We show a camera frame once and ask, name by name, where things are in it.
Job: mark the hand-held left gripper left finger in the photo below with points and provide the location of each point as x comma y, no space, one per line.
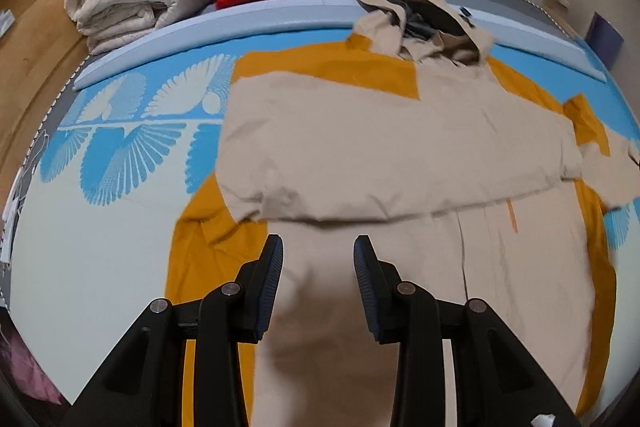
267,289

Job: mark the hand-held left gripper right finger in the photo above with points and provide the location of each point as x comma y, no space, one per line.
367,289

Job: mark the beige and mustard hooded jacket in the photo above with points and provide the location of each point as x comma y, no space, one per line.
375,147

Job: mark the blue white patterned bed sheet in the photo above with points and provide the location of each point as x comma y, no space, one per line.
100,237

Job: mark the pink cloth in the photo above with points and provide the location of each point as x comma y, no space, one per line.
25,367

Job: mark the light blue padded bed edge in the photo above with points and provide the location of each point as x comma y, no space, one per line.
280,14

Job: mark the purple box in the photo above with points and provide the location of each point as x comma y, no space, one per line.
605,39

